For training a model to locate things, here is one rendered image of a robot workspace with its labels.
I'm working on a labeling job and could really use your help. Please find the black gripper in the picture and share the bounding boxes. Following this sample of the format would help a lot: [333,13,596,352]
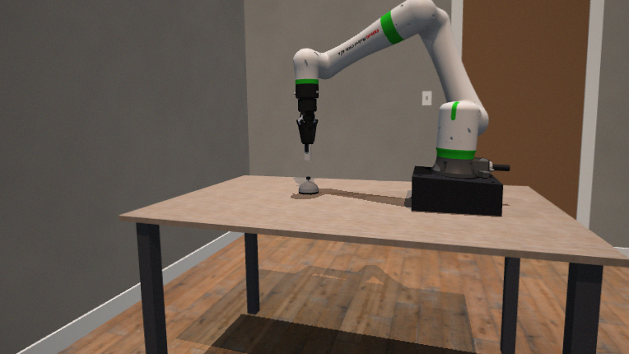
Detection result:
[296,99,318,161]

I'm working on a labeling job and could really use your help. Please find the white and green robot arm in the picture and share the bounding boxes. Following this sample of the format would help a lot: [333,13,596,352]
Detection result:
[293,0,510,178]

